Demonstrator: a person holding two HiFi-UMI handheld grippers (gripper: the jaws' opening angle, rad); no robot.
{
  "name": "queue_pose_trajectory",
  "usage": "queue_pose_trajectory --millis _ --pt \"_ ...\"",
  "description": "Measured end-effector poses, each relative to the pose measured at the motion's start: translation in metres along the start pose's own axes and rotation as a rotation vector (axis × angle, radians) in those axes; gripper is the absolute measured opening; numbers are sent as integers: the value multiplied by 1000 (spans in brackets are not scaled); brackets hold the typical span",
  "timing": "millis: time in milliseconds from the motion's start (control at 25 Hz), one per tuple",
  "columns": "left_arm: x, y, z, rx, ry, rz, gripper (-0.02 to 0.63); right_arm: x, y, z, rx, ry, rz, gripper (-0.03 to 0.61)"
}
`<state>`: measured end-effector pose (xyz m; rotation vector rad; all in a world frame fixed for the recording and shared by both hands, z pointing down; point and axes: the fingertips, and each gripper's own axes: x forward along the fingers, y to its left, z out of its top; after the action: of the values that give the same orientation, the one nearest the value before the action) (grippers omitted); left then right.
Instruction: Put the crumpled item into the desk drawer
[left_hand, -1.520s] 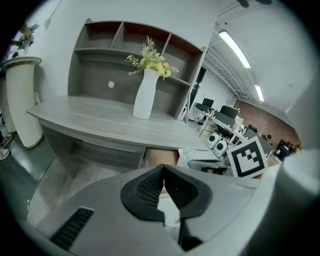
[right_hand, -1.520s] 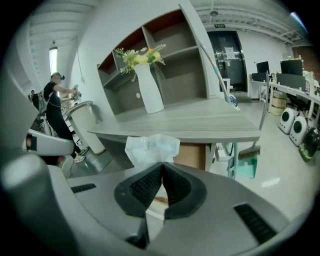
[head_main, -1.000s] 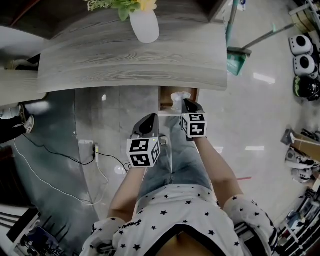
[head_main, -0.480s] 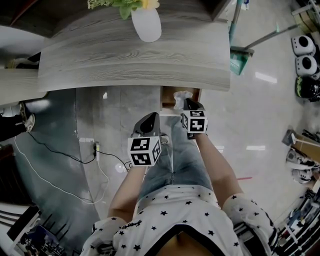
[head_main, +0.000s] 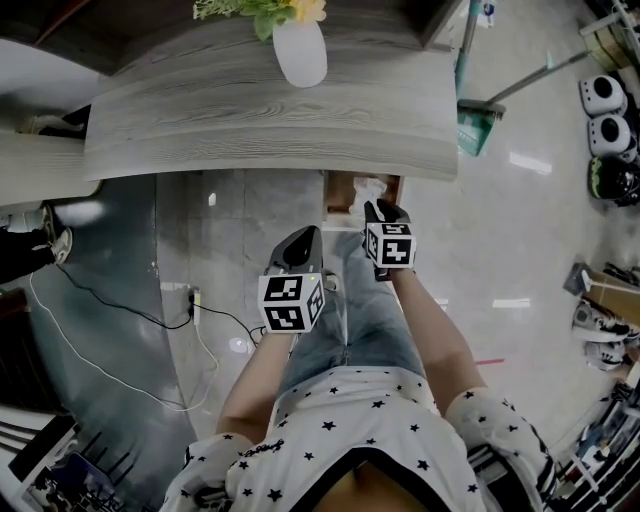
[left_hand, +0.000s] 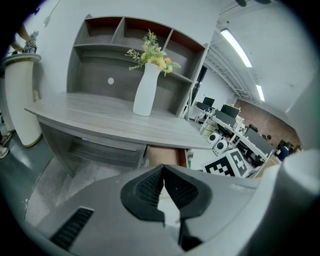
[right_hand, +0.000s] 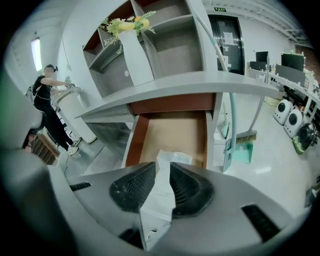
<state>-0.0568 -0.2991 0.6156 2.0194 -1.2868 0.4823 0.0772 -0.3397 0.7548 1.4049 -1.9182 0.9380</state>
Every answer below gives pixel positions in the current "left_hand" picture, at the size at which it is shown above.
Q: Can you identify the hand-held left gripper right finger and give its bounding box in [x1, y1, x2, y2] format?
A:
[163, 164, 213, 221]

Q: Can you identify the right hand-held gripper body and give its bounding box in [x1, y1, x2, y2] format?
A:
[201, 148, 256, 179]

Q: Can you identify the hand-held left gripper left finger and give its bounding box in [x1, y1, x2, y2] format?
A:
[119, 163, 166, 227]

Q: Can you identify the wooden drawer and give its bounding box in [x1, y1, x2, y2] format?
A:
[148, 145, 189, 169]

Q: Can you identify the white round robot shell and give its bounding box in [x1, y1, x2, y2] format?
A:
[206, 132, 221, 149]
[212, 139, 229, 158]

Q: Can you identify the long white office desk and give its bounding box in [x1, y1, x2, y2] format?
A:
[194, 99, 281, 173]

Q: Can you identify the green mop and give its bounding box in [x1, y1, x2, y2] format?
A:
[187, 149, 195, 171]

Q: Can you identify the black monitor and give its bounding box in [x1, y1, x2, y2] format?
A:
[202, 96, 216, 109]

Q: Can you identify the short ceiling light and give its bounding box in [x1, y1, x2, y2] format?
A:
[255, 84, 266, 103]

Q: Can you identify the grey wooden desk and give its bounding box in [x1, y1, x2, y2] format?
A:
[24, 90, 214, 178]

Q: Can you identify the white ceramic vase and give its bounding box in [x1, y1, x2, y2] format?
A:
[132, 62, 162, 117]

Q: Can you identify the long ceiling light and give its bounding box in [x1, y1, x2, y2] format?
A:
[219, 27, 254, 69]

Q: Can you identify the grey shelf unit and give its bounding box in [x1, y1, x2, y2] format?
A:
[65, 14, 210, 119]

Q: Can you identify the yellow and green flower bunch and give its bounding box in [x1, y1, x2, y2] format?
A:
[124, 29, 182, 78]

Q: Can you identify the tall white round pedestal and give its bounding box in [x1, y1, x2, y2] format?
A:
[4, 53, 44, 148]

